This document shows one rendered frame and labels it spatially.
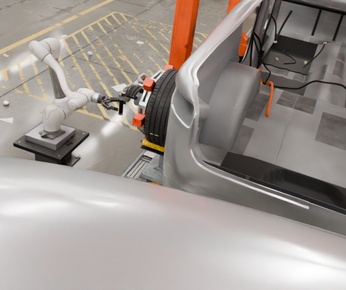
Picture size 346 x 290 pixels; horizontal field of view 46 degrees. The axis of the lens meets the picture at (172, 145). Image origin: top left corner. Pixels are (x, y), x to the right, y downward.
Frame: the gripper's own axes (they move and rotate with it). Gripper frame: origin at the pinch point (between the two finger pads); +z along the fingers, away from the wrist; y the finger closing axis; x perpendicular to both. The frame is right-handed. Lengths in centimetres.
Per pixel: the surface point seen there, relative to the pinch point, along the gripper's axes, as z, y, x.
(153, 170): 34, -6, -61
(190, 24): 30, -64, 61
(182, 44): 25, -63, 41
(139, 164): 8, -33, -82
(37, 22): -320, -296, -83
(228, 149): 101, 23, 8
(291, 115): 135, -30, 21
